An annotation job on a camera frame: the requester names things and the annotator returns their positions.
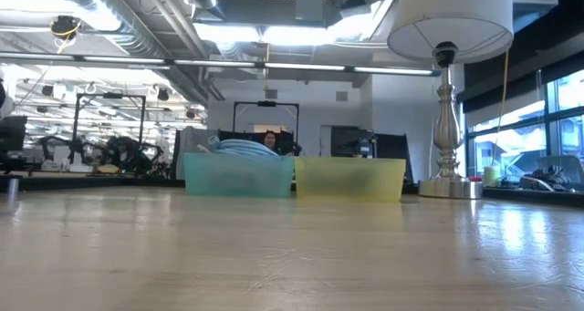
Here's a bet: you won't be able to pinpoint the light blue cable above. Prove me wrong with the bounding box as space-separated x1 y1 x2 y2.
214 138 280 158

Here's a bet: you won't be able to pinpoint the teal plastic bin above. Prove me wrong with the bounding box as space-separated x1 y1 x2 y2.
182 151 296 199

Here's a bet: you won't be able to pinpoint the dark background monitors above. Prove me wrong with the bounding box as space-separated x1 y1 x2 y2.
330 125 412 184

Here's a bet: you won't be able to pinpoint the yellow plastic bin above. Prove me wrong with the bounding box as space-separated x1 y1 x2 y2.
294 155 407 202

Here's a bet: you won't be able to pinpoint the grey partition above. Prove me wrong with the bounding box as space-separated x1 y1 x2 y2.
172 126 221 181

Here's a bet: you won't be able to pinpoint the black overhead light bar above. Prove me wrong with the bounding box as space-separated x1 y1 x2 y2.
0 50 442 78

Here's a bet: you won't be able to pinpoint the black background robot arms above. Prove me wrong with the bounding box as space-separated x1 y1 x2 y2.
36 135 166 176

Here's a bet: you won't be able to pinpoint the silver lamp with white shade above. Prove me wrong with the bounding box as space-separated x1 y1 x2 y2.
386 0 516 200

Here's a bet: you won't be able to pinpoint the grey equipment pile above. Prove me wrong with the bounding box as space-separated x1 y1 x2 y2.
518 154 584 193

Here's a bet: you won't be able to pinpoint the black monitor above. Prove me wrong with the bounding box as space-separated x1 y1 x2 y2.
0 114 28 153

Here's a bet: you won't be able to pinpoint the black background rig frame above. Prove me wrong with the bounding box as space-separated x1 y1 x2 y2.
232 99 301 157
70 91 148 166

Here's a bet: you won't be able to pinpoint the black aluminium table frame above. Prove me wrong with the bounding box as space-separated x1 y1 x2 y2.
0 176 584 208

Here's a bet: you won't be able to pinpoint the yellow hanging cord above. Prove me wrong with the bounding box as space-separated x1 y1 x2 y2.
495 50 510 167

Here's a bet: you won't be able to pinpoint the black ceiling cable reel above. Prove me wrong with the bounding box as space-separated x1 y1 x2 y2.
48 14 84 42

